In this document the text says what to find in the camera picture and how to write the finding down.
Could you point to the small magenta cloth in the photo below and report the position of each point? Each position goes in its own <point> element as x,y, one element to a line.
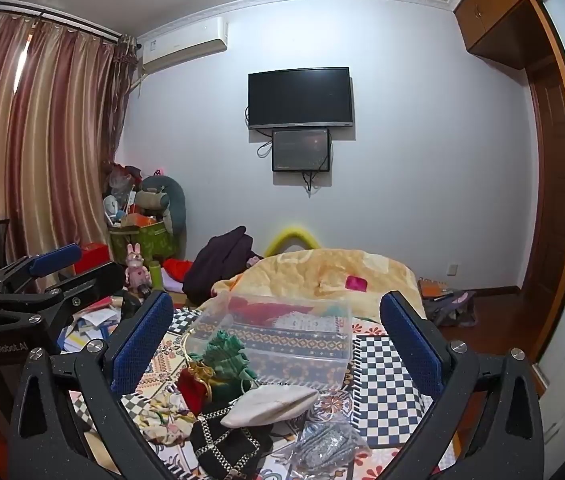
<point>356,283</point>

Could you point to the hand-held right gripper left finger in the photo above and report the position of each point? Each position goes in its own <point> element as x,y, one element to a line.
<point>142,342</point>

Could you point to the white beret hat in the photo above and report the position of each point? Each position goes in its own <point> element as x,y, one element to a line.
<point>267,404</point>

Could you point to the patterned bed sheet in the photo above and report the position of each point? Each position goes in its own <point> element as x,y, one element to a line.
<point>387,380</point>

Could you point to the grey plush toy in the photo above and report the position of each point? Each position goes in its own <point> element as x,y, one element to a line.
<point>160,200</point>

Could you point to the green cardboard box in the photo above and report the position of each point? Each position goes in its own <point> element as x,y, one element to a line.
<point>145,245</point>

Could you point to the small black wall monitor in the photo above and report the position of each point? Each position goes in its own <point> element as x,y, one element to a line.
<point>301,150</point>

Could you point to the red pouch with gold trim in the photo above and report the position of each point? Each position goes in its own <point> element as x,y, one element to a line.
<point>193,390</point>

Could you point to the clear plastic storage box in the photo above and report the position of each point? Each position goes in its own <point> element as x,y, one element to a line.
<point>282,345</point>

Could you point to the black wall television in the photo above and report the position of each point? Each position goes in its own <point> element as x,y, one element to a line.
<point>300,97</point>

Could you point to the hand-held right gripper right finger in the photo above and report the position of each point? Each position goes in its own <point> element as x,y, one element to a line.
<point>408,342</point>

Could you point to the green bottle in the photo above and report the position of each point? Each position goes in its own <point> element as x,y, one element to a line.
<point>156,276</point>

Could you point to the pile of papers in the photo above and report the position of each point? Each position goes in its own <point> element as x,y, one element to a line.
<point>87,325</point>

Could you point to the yellow foam arch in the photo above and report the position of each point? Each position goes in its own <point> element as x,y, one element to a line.
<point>292,232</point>

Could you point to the white air conditioner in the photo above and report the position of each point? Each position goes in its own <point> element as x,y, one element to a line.
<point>182,45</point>

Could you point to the purple backpack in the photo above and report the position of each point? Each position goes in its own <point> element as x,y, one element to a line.
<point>450,307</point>

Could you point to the red box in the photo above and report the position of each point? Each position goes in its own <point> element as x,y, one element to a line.
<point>93,257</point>

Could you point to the dark purple clothing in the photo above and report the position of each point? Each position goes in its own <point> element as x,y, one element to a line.
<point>217,260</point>

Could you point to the wooden door frame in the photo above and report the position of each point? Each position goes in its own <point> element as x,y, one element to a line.
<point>562,185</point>

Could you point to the green knit cloth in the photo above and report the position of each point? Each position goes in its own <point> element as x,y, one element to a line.
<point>227,357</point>

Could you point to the striped pink curtain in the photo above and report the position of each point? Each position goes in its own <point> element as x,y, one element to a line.
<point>37,135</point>

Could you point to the red knit cloth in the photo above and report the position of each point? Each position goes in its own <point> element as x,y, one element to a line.
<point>267,311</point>

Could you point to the plastic bag with silver item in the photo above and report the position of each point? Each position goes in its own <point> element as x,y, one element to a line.
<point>320,447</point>

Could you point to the pink bunny doll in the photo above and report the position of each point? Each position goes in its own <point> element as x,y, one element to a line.
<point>137,270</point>

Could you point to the yellow quilted blanket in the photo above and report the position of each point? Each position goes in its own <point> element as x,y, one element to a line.
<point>302,272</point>

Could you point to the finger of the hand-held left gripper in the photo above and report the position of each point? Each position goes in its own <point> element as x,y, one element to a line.
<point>55,259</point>
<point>93,280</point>

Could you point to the curtain rod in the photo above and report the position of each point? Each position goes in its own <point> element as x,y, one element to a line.
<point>47,16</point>

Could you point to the white wall socket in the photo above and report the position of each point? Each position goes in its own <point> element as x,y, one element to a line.
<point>452,269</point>

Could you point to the floral patterned cloth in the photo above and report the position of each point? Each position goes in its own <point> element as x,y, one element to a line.
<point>165,417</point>

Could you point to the wooden overhead cabinet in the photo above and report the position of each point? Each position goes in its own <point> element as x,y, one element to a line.
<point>499,5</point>

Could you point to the orange notebook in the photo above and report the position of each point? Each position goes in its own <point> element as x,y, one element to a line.
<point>435,288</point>

